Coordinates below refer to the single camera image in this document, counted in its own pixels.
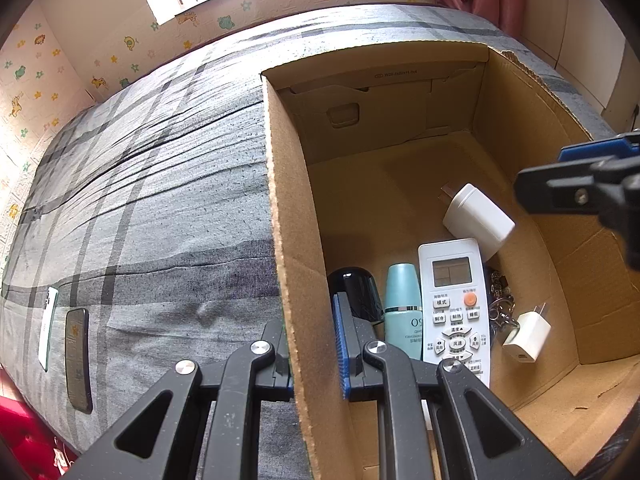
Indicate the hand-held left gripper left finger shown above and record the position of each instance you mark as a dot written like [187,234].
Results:
[280,380]

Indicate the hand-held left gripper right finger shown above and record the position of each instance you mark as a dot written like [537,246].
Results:
[341,345]

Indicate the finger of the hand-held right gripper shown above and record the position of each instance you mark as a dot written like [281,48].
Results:
[595,149]
[565,187]

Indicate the teal cosmetic bottle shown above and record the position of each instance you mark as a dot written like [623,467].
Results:
[402,290]

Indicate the large white charger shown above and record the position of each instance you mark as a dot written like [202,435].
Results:
[480,217]

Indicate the white remote control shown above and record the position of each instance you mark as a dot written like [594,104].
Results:
[452,305]

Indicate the small white charger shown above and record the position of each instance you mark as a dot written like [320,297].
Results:
[527,337]

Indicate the brown cardboard box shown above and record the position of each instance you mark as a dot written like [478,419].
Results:
[380,195]

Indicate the black cylindrical device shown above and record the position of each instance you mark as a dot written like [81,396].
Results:
[360,290]

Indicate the white cabinet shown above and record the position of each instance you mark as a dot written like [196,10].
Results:
[575,35]

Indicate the black smartphone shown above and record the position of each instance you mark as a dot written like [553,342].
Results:
[79,360]

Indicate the grey plaid bed cover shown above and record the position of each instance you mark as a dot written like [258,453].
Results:
[150,185]

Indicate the pale green smartphone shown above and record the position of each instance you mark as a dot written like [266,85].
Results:
[48,330]

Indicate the red cloth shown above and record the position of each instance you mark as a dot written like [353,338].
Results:
[25,440]

